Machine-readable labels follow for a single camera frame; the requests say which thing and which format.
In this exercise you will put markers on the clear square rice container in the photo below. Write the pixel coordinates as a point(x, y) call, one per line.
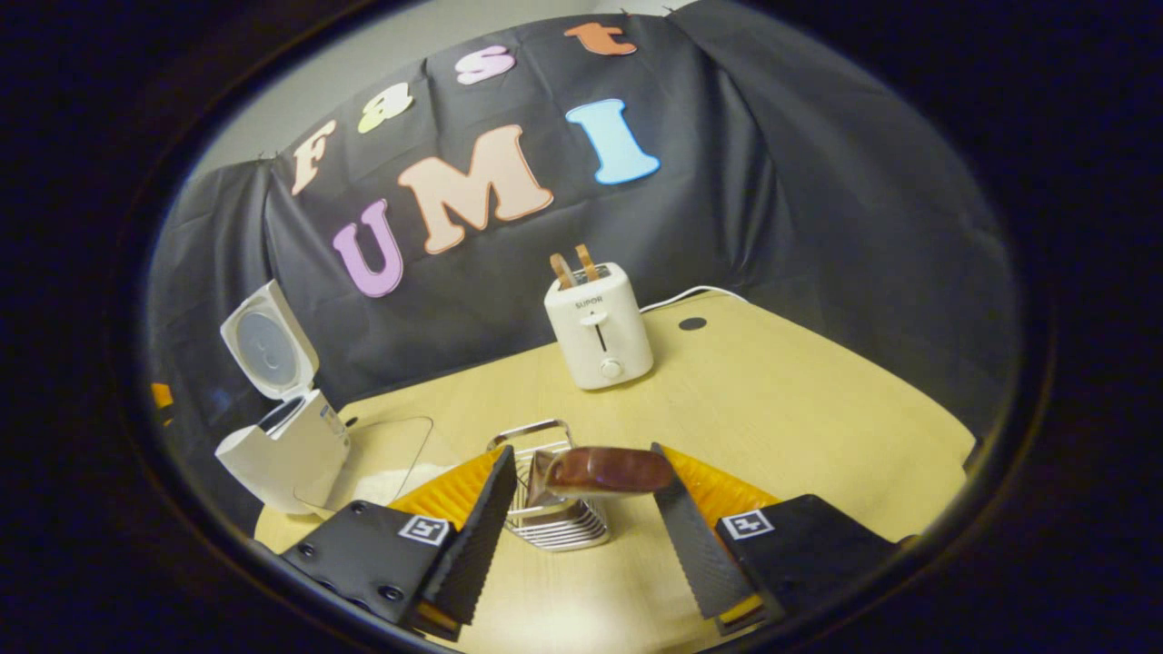
point(400, 445)

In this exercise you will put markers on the brown wooden spoon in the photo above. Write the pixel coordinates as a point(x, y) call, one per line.
point(609, 470)

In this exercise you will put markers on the white rice cooker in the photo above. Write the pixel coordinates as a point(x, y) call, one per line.
point(291, 445)

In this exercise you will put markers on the black backdrop cloth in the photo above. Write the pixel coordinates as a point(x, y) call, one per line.
point(772, 227)

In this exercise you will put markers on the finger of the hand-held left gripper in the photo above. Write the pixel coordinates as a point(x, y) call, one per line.
point(162, 397)

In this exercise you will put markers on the toasted bread slice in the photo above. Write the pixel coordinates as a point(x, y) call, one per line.
point(587, 262)
point(561, 271)

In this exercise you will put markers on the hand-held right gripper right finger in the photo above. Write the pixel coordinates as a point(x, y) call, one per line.
point(690, 545)

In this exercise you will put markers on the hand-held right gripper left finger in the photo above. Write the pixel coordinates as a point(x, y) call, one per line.
point(472, 536)

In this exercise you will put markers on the white toaster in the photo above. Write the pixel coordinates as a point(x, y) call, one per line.
point(600, 336)

